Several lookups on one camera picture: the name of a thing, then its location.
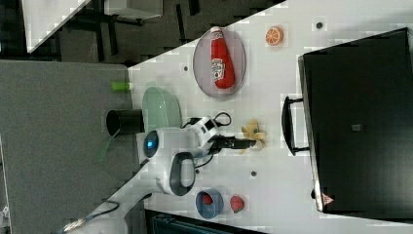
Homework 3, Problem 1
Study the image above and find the black toaster oven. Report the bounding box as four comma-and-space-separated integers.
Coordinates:
297, 28, 413, 223

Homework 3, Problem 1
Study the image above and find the orange slice toy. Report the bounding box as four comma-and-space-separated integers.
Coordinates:
265, 26, 283, 46

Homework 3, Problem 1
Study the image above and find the red strawberry toy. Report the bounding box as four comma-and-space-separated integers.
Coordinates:
230, 195, 244, 214

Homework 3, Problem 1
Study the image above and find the green marker on divider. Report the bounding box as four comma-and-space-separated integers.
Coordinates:
111, 82, 132, 92

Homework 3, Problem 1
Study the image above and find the black cylinder cup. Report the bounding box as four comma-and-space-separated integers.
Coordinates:
106, 109, 144, 136

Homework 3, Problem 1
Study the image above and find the blue bowl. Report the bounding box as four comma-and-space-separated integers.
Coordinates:
195, 188, 224, 219

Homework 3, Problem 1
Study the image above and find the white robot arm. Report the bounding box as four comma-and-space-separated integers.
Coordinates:
52, 117, 256, 234

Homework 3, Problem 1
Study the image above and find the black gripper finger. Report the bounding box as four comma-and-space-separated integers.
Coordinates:
234, 138, 256, 144
234, 145, 254, 149

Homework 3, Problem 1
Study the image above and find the yellow peeled banana toy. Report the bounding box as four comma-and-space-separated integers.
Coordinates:
242, 119, 266, 151

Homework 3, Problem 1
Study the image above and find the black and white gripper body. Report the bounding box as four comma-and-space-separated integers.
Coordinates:
188, 117, 235, 155

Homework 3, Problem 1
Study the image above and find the grey round plate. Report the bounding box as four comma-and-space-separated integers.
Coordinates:
193, 26, 245, 98

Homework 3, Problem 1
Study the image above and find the red ketchup bottle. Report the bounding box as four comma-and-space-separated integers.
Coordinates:
210, 26, 235, 90

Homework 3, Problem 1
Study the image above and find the red ball in bowl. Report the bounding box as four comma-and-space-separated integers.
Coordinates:
203, 194, 213, 205

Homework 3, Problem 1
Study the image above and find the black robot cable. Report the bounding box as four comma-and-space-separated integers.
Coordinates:
87, 111, 233, 218

